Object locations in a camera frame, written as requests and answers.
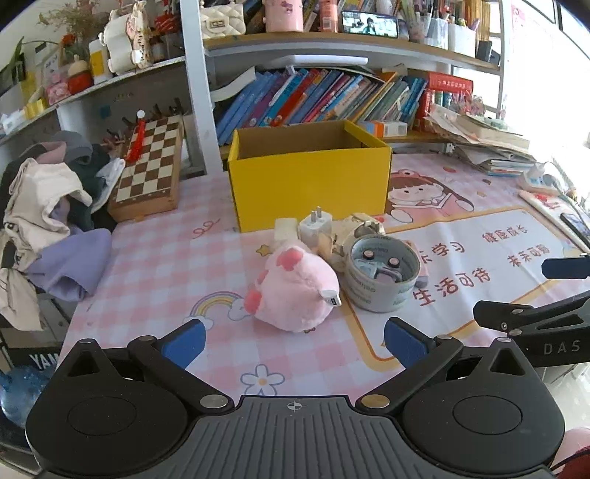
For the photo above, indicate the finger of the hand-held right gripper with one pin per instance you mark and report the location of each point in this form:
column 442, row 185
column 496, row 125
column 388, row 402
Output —
column 567, row 268
column 498, row 314

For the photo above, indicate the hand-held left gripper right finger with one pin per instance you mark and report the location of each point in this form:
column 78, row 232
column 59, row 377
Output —
column 405, row 345

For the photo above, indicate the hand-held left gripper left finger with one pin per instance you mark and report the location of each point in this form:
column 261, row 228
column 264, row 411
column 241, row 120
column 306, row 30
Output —
column 184, row 344

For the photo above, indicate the grey tape roll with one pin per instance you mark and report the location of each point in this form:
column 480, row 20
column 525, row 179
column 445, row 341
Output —
column 368, row 294

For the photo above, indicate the small pink eraser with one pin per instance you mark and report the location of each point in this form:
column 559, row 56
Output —
column 423, row 271

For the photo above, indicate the small grey pink gadget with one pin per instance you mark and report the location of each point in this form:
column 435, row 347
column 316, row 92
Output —
column 382, row 271

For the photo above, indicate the pink plush toy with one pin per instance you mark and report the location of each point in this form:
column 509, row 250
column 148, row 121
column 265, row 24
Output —
column 295, row 290

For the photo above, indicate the white charger plug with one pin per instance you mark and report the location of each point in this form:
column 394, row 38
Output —
column 315, row 230

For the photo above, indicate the white card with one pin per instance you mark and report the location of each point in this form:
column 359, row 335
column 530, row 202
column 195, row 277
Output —
column 286, row 232

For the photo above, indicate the yellow cardboard box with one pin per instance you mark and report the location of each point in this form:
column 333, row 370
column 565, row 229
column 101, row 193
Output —
column 309, row 189

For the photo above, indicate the pink checked desktop mat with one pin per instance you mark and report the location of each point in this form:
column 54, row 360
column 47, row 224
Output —
column 161, row 258

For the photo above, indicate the black smartphone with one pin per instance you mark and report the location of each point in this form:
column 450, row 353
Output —
column 576, row 228

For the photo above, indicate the white power strip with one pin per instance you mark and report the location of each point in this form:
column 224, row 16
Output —
column 537, row 179

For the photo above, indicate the cream plastic gadget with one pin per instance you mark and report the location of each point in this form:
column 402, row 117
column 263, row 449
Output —
column 343, row 230

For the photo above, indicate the pile of papers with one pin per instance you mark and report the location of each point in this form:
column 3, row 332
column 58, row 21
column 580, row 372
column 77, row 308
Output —
column 479, row 138

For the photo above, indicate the blue water bottle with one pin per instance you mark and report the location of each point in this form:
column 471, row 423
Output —
column 20, row 394

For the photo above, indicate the wooden chessboard box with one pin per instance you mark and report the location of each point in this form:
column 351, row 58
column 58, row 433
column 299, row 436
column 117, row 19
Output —
column 147, row 170

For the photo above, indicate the pile of clothes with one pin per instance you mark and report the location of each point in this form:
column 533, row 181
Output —
column 41, row 207

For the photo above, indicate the red tassel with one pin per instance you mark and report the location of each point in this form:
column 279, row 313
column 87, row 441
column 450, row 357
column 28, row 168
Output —
column 136, row 140

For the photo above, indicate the orange white cardboard box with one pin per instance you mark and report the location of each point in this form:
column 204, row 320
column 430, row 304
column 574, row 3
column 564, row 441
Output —
column 382, row 129

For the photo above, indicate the red thick book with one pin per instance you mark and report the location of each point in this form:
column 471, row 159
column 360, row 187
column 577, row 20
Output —
column 449, row 83

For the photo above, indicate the white wooden bookshelf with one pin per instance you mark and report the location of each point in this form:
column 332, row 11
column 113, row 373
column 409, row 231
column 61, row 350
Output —
column 198, row 92

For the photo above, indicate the row of blue red books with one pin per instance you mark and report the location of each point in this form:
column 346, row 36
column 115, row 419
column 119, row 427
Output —
column 313, row 99

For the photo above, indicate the white open book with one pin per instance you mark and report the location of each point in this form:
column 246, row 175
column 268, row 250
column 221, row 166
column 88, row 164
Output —
column 233, row 85

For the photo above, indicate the shelf of yellow spined books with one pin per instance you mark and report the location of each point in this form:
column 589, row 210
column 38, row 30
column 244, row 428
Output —
column 479, row 18

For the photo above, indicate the yellow white bottle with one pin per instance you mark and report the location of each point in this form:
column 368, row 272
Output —
column 99, row 62

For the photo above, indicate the white lamp bar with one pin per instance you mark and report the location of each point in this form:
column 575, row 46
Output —
column 318, row 61

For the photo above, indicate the white ceramic ornament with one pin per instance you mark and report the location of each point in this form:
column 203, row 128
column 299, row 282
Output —
column 124, row 43

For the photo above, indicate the smartphone with lit screen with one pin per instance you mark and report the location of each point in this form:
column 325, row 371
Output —
column 368, row 24

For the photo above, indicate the white quilted handbag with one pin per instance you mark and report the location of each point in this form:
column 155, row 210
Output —
column 222, row 19

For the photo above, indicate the orange pink bottle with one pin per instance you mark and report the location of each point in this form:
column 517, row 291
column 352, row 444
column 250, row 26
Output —
column 328, row 16

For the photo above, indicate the pink cup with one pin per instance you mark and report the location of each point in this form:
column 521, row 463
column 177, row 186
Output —
column 283, row 16

